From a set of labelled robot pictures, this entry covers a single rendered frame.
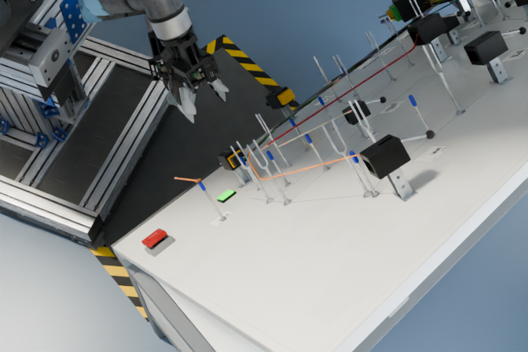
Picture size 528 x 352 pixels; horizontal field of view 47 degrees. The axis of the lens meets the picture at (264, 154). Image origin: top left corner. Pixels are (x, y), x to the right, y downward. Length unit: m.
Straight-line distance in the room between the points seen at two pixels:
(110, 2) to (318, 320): 0.74
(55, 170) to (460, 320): 1.73
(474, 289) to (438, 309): 0.18
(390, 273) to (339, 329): 0.10
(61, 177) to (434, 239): 1.93
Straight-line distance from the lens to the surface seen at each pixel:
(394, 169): 0.91
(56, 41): 1.71
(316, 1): 3.33
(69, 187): 2.50
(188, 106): 1.30
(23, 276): 2.64
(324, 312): 0.78
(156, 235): 1.36
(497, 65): 1.19
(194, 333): 1.63
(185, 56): 1.21
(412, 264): 0.77
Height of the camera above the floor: 2.38
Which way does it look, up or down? 61 degrees down
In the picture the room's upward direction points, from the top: 6 degrees clockwise
